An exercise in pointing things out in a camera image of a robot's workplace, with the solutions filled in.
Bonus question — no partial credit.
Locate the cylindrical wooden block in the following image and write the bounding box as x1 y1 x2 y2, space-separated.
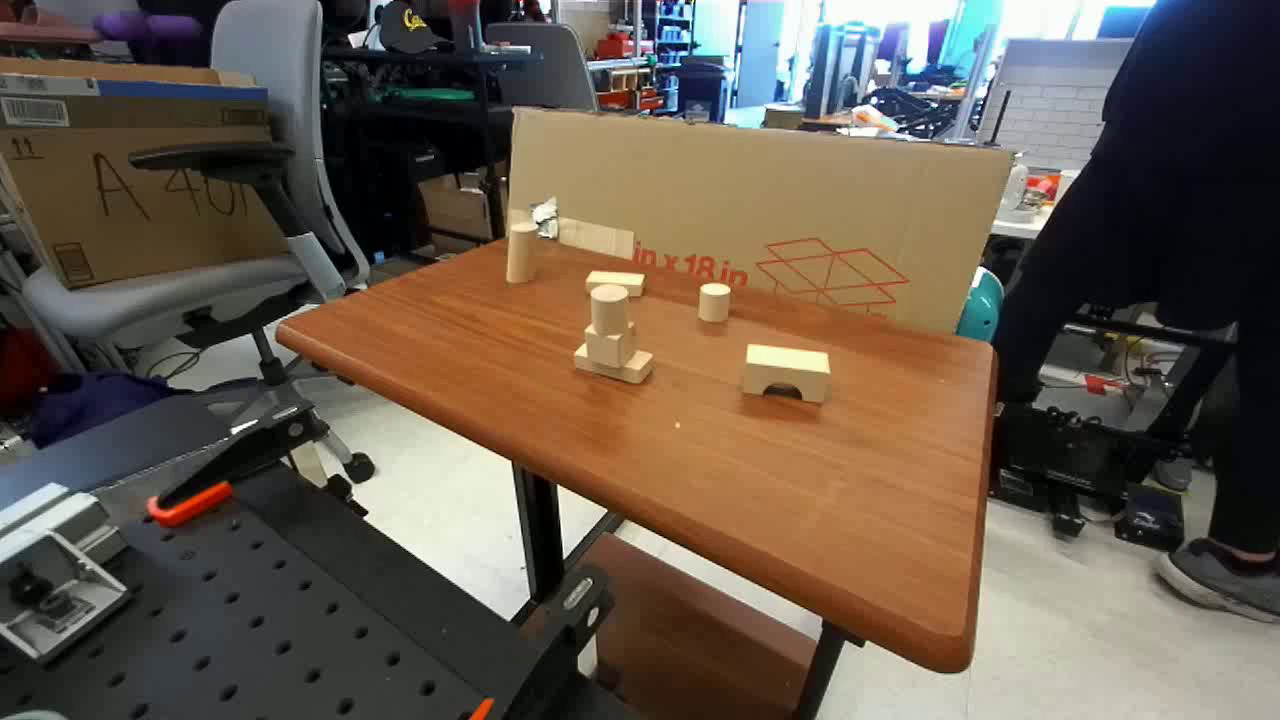
587 283 631 335

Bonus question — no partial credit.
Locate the wooden cube block in pile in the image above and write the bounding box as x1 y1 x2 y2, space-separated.
587 328 638 368

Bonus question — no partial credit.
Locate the wooden block behind pile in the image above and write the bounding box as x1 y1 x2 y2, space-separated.
583 272 644 302

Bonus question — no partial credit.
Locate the small wooden cylinder block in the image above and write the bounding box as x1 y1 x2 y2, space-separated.
696 283 732 323

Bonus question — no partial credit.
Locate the tall wooden cylinder block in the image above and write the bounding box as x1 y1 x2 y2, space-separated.
506 219 541 283

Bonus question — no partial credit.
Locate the wooden arch block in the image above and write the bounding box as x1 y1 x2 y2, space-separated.
742 343 832 404

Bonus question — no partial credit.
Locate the crumpled white paper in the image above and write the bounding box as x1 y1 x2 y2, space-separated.
532 197 560 239

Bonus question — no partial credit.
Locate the large cardboard sheet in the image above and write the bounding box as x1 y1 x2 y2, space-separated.
507 110 1014 334

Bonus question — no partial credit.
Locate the black perforated workbench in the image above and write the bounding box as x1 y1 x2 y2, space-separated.
0 394 644 720

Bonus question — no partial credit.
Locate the grey office chair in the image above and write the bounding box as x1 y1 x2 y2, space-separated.
26 0 375 483

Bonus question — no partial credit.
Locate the person in dark clothes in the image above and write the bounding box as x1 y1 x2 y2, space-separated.
998 0 1280 619

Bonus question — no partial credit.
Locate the brown cardboard box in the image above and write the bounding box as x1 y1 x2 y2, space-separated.
0 56 285 290

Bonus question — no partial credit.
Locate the orange-handled black clamp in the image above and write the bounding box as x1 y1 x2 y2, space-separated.
144 414 320 529

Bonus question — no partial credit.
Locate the silver metal mounting bracket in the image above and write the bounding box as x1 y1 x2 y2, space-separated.
0 483 129 665

